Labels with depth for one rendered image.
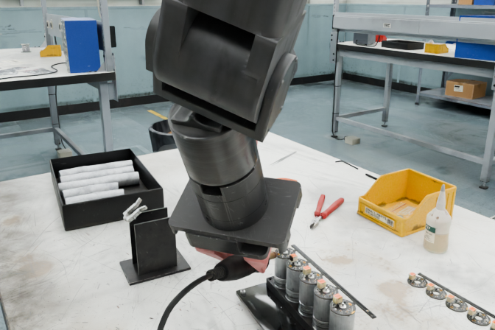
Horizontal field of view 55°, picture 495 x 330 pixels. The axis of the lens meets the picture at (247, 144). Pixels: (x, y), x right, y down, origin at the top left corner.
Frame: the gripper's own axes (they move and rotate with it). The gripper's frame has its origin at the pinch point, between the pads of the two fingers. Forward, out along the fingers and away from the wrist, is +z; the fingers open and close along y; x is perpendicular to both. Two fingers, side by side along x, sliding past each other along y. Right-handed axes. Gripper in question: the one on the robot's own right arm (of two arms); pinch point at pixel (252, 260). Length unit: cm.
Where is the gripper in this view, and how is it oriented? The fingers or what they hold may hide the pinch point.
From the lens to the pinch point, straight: 47.5
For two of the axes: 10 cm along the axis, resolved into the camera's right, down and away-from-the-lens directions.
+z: 1.6, 7.0, 6.9
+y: -9.4, -1.0, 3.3
